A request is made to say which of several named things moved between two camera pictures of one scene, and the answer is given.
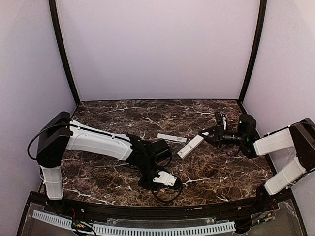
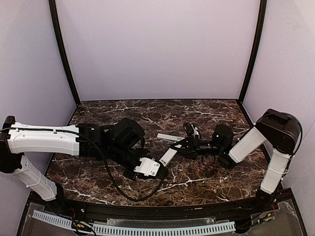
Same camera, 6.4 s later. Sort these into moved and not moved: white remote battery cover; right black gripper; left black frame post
Moved: right black gripper
Not moved: white remote battery cover; left black frame post
